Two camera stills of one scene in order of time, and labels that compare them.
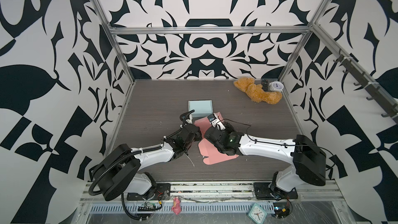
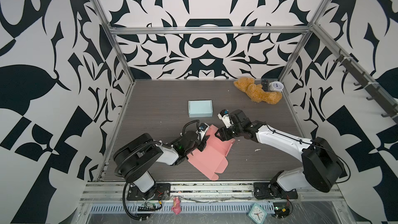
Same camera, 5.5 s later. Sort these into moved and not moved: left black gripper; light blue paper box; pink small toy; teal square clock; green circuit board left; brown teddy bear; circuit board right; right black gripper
Moved: right black gripper; left black gripper
Not moved: light blue paper box; teal square clock; brown teddy bear; pink small toy; circuit board right; green circuit board left
